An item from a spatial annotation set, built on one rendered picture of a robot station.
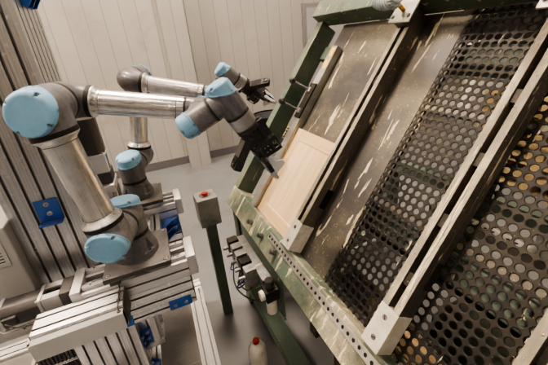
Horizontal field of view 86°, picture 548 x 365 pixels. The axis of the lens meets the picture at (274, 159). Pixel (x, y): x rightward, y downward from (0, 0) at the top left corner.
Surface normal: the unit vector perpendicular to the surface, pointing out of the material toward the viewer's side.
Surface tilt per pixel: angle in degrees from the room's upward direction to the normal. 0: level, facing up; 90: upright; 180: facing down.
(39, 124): 82
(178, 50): 90
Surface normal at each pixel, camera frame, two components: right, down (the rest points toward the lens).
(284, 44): 0.38, 0.33
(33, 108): 0.13, 0.25
